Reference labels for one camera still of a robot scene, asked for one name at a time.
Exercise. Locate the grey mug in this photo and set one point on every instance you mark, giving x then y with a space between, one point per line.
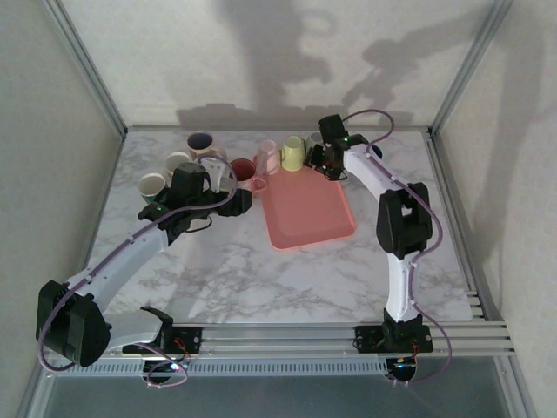
312 141

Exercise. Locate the pink faceted mug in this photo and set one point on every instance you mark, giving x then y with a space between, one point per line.
176 160

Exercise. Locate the teal mug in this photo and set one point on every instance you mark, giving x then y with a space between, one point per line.
150 185

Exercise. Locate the pink mug purple interior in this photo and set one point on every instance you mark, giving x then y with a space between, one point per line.
200 141

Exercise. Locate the pink skull pattern mug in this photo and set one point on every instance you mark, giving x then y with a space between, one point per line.
242 170

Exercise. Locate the tall pale pink mug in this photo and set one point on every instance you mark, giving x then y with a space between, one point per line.
266 157

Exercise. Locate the arm base controller board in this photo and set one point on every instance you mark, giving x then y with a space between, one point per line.
402 368
172 368

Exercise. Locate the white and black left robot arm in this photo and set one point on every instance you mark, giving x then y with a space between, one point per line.
126 257

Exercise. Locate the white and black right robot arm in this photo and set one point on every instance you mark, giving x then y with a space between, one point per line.
398 287

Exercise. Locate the yellow-green mug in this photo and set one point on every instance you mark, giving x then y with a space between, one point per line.
292 153

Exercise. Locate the pink plastic tray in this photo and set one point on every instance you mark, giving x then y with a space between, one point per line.
304 209

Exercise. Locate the aluminium frame crossbar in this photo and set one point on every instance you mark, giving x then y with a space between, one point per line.
174 128

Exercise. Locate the aluminium frame post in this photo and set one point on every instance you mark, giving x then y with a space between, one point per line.
87 65
470 65

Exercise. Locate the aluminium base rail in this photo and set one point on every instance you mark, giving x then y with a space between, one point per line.
278 337

